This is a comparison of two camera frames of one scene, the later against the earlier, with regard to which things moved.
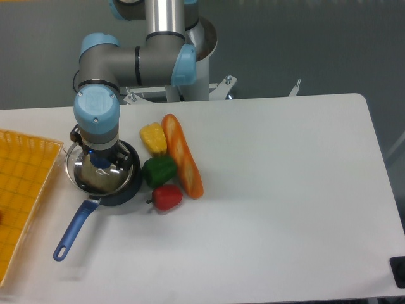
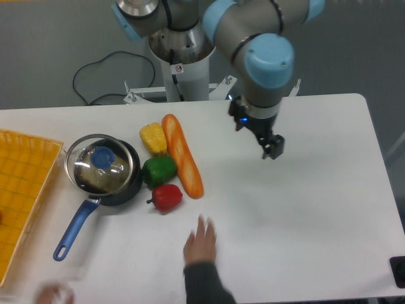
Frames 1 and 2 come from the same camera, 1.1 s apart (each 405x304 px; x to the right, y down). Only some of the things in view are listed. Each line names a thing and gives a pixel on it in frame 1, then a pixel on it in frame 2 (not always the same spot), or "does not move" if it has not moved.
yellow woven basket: x=26 y=161 does not move
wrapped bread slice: x=95 y=179 does not move
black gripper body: x=112 y=151 to x=262 y=128
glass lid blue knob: x=95 y=174 does not move
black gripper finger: x=123 y=160 to x=275 y=148
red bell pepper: x=166 y=197 does not move
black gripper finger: x=76 y=136 to x=238 y=111
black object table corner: x=397 y=266 does not move
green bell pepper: x=157 y=170 does not move
